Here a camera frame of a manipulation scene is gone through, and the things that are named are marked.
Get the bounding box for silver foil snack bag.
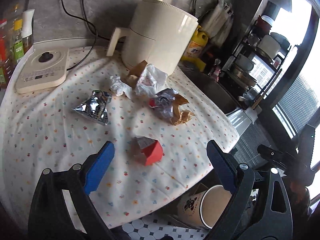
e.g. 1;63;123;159
73;90;112;126

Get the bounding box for foil and brown paper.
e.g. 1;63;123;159
149;88;195;126

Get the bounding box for white paper wrapper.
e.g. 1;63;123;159
135;63;168;98

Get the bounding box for white trash bin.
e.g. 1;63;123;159
177;185;232;229

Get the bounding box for person's right hand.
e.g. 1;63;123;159
282;176;311;230

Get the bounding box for stainless steel sink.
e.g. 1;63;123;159
178;61;240;115

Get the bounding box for dotted white tablecloth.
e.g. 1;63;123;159
1;47;239;229

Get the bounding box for small crumpled white tissue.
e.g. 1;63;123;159
110;76;132;99

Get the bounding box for black dish rack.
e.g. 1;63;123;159
221;15;293;106

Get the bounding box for yellow detergent jug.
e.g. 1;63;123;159
181;25;209;72

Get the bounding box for white induction cooktop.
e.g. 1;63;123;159
15;47;69;94

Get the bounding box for hanging cloth towels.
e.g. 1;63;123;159
200;0;234;48

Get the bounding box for cream air fryer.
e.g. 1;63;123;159
106;0;198;76

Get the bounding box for condiment bottles rack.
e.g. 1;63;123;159
1;3;35;89

